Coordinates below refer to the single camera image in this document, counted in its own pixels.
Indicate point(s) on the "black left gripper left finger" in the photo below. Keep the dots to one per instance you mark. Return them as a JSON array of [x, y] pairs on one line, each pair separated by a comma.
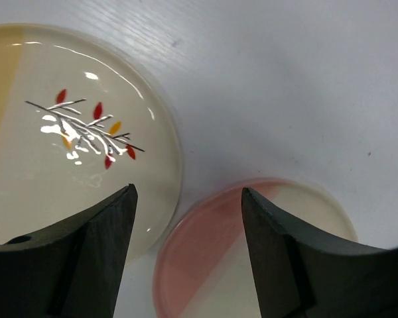
[[72, 268]]

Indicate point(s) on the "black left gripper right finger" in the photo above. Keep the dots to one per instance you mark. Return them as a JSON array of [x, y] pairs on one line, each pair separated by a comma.
[[300, 270]]

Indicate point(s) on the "pink and cream floral plate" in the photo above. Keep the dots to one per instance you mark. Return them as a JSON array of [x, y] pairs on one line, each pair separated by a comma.
[[203, 269]]

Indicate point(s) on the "yellow and cream floral plate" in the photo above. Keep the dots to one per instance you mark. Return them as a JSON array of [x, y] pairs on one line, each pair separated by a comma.
[[79, 121]]

